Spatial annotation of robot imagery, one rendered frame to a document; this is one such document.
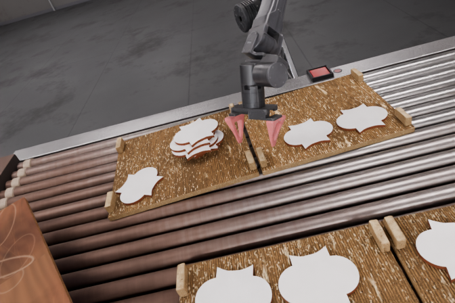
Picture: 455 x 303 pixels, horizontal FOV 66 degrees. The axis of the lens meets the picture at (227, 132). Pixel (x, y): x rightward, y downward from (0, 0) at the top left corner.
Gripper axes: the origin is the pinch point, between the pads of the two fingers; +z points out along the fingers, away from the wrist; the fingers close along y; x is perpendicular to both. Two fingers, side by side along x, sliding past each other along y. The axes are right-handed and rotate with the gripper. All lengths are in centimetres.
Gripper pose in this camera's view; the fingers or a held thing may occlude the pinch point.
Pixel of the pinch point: (256, 141)
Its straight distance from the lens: 89.6
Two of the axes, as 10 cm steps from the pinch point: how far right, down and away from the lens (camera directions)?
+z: 0.8, 9.6, 2.6
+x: 5.6, -2.6, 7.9
